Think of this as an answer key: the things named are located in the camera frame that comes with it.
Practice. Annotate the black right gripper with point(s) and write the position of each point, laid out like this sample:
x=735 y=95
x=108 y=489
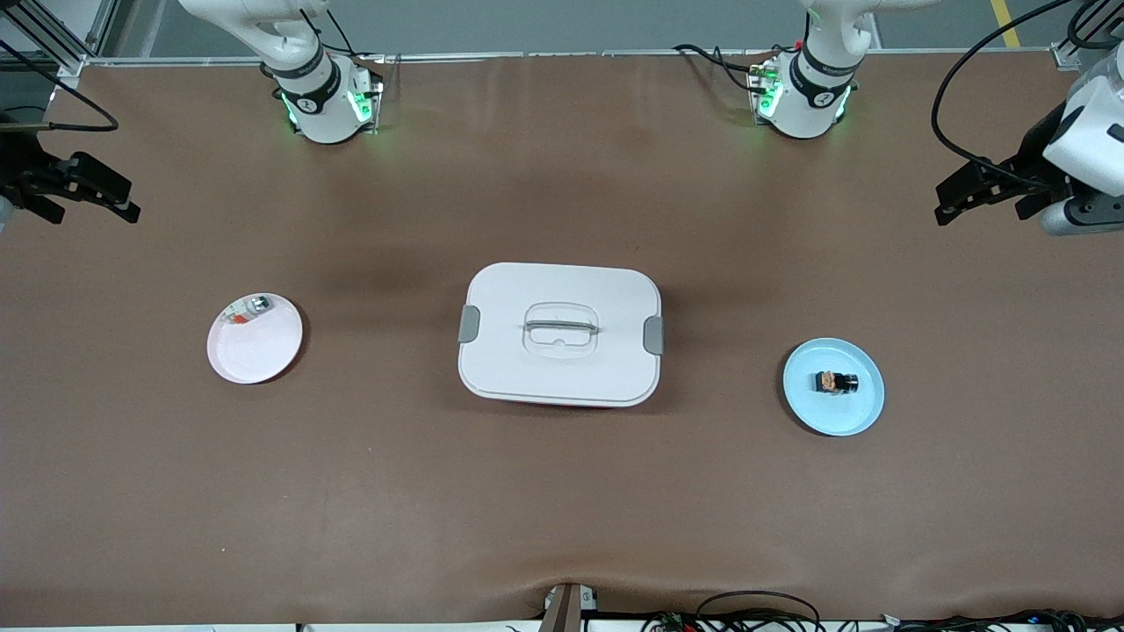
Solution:
x=18 y=163

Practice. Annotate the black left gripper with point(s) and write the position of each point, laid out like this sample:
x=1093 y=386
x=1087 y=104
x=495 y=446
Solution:
x=1039 y=146

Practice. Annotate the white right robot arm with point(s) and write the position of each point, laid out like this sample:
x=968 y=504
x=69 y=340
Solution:
x=325 y=114

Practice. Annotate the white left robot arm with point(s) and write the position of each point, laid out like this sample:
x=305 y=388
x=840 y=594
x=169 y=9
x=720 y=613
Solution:
x=812 y=101

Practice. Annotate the pink round plate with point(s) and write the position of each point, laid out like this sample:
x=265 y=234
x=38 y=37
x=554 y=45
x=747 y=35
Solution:
x=259 y=351

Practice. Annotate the light blue round plate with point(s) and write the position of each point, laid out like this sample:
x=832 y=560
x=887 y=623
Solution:
x=830 y=408

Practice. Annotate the grey box latch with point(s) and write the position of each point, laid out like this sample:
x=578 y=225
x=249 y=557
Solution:
x=653 y=335
x=468 y=325

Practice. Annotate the white lidded storage box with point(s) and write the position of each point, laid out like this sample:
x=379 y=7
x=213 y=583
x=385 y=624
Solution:
x=562 y=351

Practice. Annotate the aluminium frame profile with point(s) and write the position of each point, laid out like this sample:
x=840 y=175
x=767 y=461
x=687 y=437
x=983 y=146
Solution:
x=53 y=48

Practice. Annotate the metal table edge rail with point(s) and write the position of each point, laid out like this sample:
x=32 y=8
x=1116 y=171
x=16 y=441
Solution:
x=527 y=54

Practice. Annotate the brown camera mount bracket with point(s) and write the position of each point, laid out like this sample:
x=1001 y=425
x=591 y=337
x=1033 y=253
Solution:
x=562 y=610

